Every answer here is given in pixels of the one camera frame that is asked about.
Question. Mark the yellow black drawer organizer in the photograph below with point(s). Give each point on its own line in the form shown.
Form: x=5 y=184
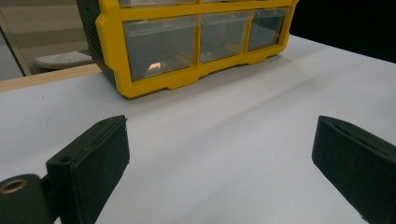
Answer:
x=109 y=40

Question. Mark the black curtain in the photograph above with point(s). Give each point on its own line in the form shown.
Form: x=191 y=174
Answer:
x=348 y=28

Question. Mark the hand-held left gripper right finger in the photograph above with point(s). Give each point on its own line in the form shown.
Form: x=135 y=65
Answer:
x=358 y=165

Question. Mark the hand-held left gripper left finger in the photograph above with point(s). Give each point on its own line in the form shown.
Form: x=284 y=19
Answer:
x=90 y=165

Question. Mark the white perforated object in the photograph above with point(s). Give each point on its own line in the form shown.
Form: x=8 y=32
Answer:
x=62 y=59

